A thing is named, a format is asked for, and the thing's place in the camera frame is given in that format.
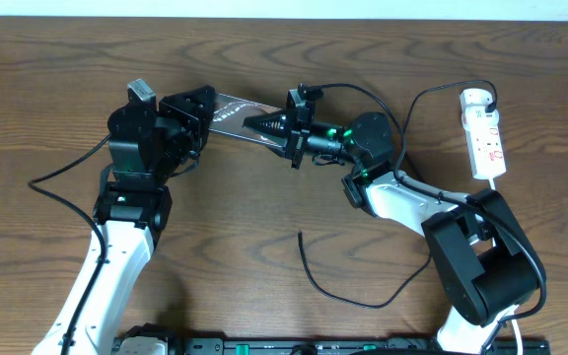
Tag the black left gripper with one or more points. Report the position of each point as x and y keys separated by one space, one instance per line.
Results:
x=195 y=123

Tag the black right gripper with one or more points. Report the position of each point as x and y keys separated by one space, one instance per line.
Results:
x=298 y=132

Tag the smartphone with bronze back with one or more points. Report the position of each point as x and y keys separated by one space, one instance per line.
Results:
x=229 y=115

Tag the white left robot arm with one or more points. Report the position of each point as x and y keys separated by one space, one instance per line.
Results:
x=148 y=139

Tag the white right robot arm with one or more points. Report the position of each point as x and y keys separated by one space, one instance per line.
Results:
x=485 y=262

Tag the white USB charger adapter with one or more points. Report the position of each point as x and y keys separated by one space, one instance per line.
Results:
x=477 y=97

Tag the white power strip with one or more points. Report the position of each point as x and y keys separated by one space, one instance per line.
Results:
x=483 y=140

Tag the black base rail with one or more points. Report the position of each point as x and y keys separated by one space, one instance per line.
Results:
x=153 y=339

